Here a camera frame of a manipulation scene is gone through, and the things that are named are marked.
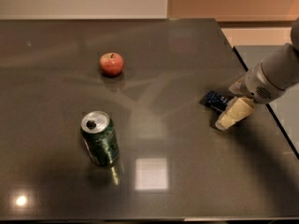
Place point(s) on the grey side table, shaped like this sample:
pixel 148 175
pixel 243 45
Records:
pixel 285 109

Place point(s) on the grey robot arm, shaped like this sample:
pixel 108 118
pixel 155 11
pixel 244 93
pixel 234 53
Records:
pixel 281 67

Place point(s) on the green soda can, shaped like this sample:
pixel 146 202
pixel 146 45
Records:
pixel 98 132

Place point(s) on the red apple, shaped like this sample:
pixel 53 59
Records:
pixel 111 64

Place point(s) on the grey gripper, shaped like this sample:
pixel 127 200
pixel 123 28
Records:
pixel 256 85

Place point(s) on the blue rxbar wrapper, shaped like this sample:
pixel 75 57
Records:
pixel 216 101

